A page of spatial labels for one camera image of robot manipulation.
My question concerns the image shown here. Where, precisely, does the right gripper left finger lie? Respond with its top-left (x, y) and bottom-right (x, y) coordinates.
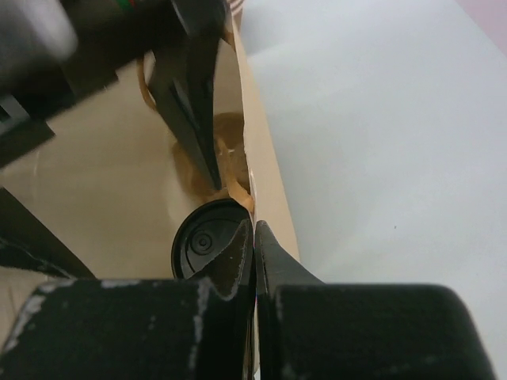
top-left (185, 219), bottom-right (254, 379)

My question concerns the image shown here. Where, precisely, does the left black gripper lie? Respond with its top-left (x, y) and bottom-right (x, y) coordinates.
top-left (1, 1), bottom-right (229, 189)

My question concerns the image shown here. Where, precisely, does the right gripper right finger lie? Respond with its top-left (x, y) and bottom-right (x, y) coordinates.
top-left (253, 220), bottom-right (322, 379)

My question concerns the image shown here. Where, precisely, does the black plastic cup lid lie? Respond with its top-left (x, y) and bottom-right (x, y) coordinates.
top-left (171, 199), bottom-right (250, 279)

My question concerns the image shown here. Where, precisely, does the brown pulp cup carrier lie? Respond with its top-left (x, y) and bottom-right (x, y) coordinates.
top-left (172, 112), bottom-right (254, 213)

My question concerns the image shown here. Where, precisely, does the brown paper takeout bag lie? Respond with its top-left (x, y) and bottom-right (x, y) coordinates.
top-left (0, 0), bottom-right (304, 380)

